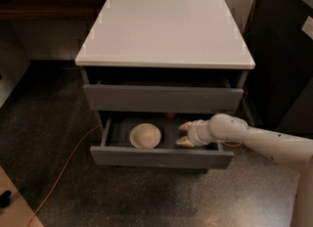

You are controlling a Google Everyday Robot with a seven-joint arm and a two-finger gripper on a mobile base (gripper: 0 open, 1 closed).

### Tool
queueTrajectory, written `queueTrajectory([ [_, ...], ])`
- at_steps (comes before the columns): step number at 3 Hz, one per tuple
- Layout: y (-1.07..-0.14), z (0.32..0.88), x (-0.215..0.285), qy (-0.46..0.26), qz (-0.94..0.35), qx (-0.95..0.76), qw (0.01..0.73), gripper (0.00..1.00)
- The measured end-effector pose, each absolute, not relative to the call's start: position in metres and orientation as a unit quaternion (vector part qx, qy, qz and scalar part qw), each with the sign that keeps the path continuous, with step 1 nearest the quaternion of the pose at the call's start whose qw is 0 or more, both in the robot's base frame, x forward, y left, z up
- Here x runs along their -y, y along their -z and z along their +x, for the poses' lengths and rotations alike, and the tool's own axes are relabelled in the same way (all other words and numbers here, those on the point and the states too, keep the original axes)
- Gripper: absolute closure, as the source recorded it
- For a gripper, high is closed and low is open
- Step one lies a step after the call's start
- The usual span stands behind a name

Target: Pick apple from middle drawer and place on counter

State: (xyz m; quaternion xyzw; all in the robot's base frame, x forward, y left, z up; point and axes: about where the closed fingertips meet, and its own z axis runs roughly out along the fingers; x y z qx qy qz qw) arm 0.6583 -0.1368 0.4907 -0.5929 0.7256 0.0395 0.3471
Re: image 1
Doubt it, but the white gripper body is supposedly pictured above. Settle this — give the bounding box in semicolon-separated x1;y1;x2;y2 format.
187;120;216;147

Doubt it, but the grey drawer cabinet white top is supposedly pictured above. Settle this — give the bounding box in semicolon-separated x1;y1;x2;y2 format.
74;0;256;174

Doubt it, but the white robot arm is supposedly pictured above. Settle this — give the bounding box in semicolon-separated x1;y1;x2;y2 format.
176;113;313;227

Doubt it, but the small black object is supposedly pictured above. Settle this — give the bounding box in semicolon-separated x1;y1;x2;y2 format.
0;190;12;207

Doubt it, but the grey drawer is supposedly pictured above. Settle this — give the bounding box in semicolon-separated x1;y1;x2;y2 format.
82;75;245;115
90;113;234;170

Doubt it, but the grey top drawer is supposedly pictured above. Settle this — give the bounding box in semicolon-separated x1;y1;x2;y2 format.
82;75;245;115

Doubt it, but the orange power cable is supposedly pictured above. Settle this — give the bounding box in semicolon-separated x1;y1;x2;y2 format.
25;0;273;227

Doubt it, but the white ceramic bowl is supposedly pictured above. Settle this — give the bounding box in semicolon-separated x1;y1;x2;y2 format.
129;123;161;149

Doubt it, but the red apple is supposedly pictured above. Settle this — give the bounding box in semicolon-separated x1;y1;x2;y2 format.
164;113;177;119

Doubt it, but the dark wooden shelf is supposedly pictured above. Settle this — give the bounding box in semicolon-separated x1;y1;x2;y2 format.
0;0;208;23

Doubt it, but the light wooden table corner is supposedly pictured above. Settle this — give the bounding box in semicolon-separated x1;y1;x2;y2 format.
0;166;44;227

